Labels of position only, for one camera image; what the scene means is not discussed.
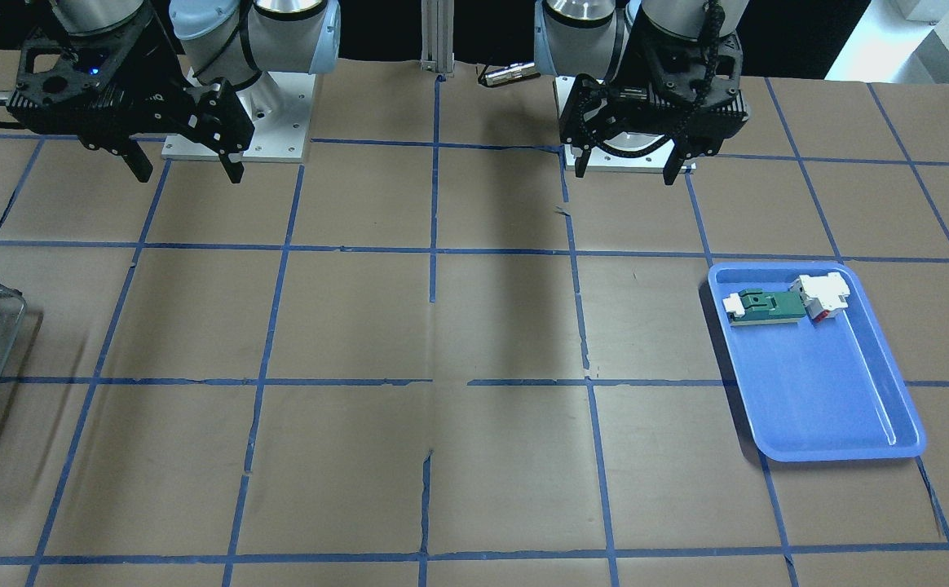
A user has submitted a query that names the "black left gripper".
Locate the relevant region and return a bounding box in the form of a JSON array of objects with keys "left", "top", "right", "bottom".
[{"left": 558, "top": 8, "right": 751, "bottom": 186}]

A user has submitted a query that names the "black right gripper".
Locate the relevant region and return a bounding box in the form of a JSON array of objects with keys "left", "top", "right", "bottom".
[{"left": 7, "top": 16, "right": 254, "bottom": 183}]

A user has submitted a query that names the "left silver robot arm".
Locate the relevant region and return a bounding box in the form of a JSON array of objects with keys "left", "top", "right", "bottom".
[{"left": 534, "top": 1, "right": 750, "bottom": 185}]

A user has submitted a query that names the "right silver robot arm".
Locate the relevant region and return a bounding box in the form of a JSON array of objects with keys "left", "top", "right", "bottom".
[{"left": 2, "top": 1, "right": 342, "bottom": 183}]

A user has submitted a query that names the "green circuit board module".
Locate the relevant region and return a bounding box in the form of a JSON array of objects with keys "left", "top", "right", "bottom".
[{"left": 722, "top": 289, "right": 806, "bottom": 324}]

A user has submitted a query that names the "white circuit breaker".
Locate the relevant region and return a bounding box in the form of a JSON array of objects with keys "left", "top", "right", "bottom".
[{"left": 788, "top": 271, "right": 851, "bottom": 323}]

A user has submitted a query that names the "blue plastic tray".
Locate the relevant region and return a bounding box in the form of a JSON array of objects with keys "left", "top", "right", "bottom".
[{"left": 706, "top": 261, "right": 928, "bottom": 463}]

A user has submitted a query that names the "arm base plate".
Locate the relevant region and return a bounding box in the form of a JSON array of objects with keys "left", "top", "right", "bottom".
[
  {"left": 161, "top": 70, "right": 314, "bottom": 164},
  {"left": 553, "top": 77, "right": 673, "bottom": 174}
]

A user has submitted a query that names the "aluminium frame post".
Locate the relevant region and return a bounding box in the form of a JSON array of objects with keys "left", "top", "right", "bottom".
[{"left": 420, "top": 0, "right": 455, "bottom": 77}]

